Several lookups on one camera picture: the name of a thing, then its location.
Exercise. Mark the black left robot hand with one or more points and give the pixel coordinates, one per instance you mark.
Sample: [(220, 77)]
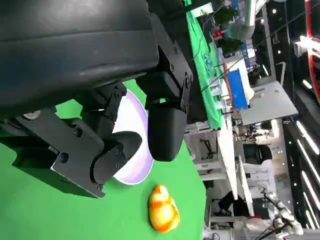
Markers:
[(75, 50)]

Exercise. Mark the green cloth on workshop table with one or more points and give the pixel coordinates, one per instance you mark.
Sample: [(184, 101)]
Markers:
[(202, 75)]

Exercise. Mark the lilac plate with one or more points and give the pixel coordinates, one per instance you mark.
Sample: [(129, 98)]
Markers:
[(140, 165)]

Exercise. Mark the small red object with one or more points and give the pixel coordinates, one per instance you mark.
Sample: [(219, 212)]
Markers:
[(218, 33)]

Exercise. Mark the dark green potted plant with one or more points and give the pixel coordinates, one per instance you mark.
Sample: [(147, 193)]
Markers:
[(230, 46)]

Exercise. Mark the blue box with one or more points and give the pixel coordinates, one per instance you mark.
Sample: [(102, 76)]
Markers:
[(237, 87)]

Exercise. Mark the orange white toy bread roll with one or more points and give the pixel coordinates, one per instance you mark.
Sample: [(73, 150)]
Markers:
[(163, 212)]

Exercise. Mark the long white table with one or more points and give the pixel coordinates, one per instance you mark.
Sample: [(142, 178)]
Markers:
[(226, 160)]

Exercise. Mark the grey desk top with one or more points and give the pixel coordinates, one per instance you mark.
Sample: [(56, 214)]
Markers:
[(270, 105)]

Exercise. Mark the black office chair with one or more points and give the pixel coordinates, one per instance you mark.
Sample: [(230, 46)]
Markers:
[(257, 153)]

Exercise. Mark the red curved frame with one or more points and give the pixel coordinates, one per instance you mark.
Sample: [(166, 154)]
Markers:
[(309, 25)]

